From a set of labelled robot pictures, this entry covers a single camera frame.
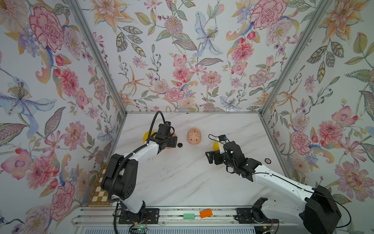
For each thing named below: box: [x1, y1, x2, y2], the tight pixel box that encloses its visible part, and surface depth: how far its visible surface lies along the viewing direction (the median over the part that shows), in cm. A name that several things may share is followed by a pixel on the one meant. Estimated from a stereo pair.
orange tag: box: [199, 208, 214, 219], surface depth 76 cm
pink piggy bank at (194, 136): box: [187, 127, 203, 146], surface depth 98 cm
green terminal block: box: [183, 213, 196, 220], surface depth 75 cm
